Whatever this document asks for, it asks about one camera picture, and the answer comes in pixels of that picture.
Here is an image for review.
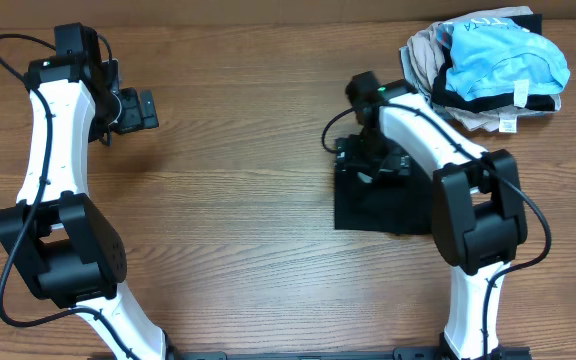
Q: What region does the beige folded garment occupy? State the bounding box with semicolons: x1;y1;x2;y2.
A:
405;21;562;132

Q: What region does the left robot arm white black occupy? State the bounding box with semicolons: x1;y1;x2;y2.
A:
0;55;179;359

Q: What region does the black t-shirt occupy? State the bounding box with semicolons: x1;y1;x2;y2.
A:
334;157;432;235

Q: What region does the grey folded garment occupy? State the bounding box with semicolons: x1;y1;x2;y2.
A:
399;46;453;120

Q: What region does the light blue folded garment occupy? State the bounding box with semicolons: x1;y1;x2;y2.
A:
437;17;570;101

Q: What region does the black folded garment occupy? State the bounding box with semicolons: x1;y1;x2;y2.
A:
431;14;554;113

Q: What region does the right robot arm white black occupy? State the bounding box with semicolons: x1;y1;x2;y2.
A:
331;73;530;359

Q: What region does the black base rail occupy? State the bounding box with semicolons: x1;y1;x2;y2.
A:
87;345;532;360

